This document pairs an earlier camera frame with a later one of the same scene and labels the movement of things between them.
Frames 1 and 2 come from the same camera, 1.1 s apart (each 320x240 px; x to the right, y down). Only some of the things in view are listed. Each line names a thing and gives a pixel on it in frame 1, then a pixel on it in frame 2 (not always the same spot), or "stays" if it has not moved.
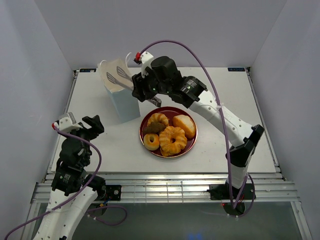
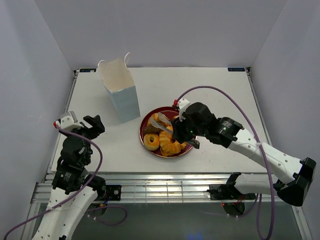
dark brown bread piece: [154, 127] stays
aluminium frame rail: [179, 187] stays
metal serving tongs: [122, 73] to [164, 123]
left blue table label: [87, 70] stays
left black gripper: [97, 127] stays
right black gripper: [139, 85] to [179, 134]
